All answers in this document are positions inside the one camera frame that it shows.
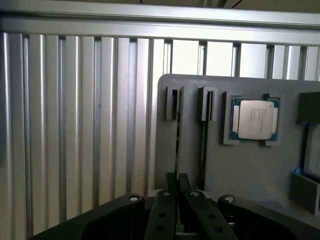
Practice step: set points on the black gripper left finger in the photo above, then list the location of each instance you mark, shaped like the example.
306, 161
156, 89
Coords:
160, 215

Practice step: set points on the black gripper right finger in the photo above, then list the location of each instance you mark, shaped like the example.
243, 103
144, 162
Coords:
200, 215

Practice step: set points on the grey parts rack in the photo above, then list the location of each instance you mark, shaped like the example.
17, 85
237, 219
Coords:
250, 170

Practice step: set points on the small blue connector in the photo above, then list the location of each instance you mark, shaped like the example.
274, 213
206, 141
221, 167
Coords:
298, 171

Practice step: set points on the silver CPU on green board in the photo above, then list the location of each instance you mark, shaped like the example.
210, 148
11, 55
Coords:
255, 120

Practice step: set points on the white part at right edge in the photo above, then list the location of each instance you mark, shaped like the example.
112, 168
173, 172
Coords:
314, 150

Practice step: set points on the black disk holder block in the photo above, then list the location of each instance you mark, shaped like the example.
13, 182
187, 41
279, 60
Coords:
310, 106

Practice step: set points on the aluminium frame rail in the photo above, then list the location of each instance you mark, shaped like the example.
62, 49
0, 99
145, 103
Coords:
160, 23

